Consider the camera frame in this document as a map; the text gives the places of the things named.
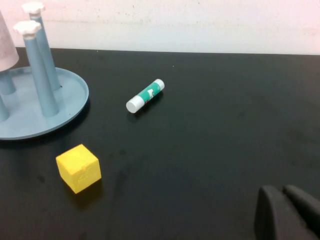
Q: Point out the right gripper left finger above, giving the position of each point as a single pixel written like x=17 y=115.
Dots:
x=275 y=217

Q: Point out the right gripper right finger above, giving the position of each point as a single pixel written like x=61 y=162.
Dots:
x=307 y=207

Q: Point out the pink plastic cup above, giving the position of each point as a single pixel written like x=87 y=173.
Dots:
x=7 y=50

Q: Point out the blue cup stand white caps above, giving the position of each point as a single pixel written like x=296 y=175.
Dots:
x=70 y=100

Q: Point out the green white glue stick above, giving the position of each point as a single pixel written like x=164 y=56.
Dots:
x=147 y=95

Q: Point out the yellow foam cube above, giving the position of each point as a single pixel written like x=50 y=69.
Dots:
x=77 y=167

